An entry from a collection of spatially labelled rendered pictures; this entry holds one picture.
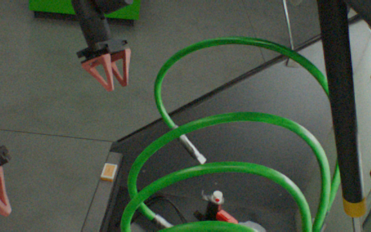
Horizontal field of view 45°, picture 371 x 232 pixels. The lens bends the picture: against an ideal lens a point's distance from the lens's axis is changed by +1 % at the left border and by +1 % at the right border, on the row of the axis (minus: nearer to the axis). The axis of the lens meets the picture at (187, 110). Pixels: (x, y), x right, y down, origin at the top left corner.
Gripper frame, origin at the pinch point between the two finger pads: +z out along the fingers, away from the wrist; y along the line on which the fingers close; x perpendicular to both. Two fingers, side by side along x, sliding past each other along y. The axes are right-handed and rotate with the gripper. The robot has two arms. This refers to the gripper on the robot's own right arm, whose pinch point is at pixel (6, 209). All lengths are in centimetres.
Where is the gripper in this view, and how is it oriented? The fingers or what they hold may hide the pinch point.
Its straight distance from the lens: 81.9
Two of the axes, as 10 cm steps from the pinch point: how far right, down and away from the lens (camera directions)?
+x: -0.6, -3.4, 9.4
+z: 4.6, 8.2, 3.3
